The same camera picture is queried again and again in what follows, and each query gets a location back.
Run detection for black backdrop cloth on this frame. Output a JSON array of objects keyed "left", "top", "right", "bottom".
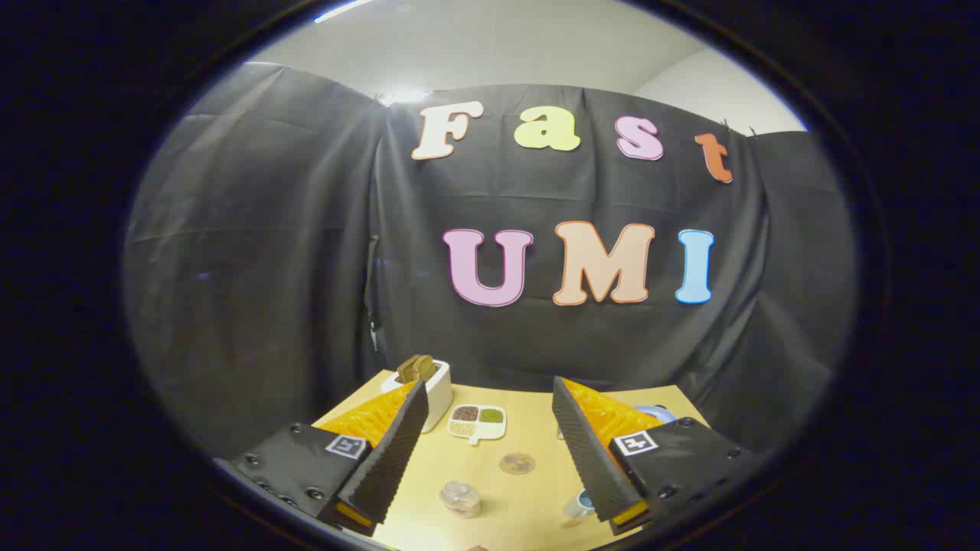
[{"left": 122, "top": 61, "right": 858, "bottom": 461}]

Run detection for white cup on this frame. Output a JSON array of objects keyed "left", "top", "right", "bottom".
[{"left": 563, "top": 488, "right": 597, "bottom": 522}]

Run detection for small clear juice bottle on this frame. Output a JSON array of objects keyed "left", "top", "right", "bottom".
[{"left": 439, "top": 480, "right": 483, "bottom": 520}]

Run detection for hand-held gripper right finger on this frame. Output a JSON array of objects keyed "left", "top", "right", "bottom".
[{"left": 551, "top": 376, "right": 757, "bottom": 536}]

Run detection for brown bread slices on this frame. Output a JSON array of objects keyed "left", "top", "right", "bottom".
[{"left": 397, "top": 354, "right": 438, "bottom": 384}]

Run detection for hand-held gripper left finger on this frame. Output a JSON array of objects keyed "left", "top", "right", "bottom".
[{"left": 227, "top": 379, "right": 431, "bottom": 536}]

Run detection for white divided grain dish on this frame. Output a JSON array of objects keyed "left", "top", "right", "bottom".
[{"left": 447, "top": 404, "right": 508, "bottom": 447}]

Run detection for ceiling light strip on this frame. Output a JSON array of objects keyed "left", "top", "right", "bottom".
[{"left": 314, "top": 0, "right": 376, "bottom": 24}]

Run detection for white toaster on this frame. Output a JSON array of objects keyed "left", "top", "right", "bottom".
[{"left": 381, "top": 360, "right": 453, "bottom": 435}]

